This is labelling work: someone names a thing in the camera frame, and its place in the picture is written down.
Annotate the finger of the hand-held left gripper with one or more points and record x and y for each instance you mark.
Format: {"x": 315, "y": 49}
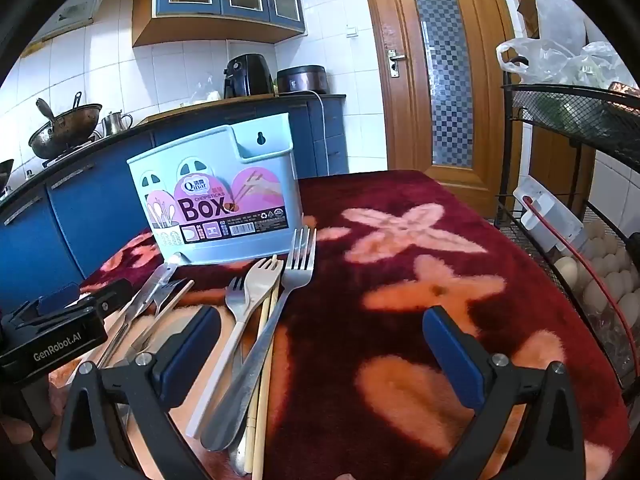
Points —
{"x": 55, "y": 296}
{"x": 112, "y": 294}

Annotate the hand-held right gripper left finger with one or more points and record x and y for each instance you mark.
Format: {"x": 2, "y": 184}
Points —
{"x": 192, "y": 350}

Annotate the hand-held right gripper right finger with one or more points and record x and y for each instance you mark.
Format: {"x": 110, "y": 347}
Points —
{"x": 450, "y": 355}

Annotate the steel knife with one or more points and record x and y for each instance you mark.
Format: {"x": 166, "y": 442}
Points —
{"x": 157, "y": 280}

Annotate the large steel fork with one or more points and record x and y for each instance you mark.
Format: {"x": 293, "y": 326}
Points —
{"x": 295, "y": 270}

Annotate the light blue utensil holder box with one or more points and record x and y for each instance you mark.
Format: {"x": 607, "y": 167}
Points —
{"x": 215, "y": 185}

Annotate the person's left hand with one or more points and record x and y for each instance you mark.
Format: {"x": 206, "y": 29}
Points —
{"x": 22, "y": 432}

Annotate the blue kitchen base cabinet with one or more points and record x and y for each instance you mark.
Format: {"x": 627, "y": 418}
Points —
{"x": 75, "y": 210}

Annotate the dark red floral blanket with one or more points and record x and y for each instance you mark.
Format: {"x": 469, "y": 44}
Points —
{"x": 350, "y": 310}

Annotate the black wok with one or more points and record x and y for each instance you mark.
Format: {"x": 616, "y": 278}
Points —
{"x": 65, "y": 135}

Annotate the white power strip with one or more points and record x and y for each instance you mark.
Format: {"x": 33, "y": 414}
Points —
{"x": 545, "y": 215}

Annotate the steel kettle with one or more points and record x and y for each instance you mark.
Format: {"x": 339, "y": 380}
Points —
{"x": 114, "y": 124}

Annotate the pile of eggs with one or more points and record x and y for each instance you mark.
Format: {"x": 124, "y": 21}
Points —
{"x": 600, "y": 270}

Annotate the wooden door with glass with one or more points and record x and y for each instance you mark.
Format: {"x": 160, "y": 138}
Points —
{"x": 400, "y": 110}

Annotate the black air fryer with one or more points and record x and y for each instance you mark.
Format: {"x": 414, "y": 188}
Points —
{"x": 247, "y": 75}

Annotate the dark rice cooker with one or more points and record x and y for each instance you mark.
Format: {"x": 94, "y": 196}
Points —
{"x": 302, "y": 80}

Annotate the grey range hood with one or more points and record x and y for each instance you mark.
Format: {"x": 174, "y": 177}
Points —
{"x": 75, "y": 5}

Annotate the translucent plastic bag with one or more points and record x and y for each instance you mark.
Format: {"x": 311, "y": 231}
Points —
{"x": 542, "y": 60}
{"x": 600, "y": 62}

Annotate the white wall switch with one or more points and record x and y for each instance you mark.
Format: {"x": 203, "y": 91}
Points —
{"x": 352, "y": 32}

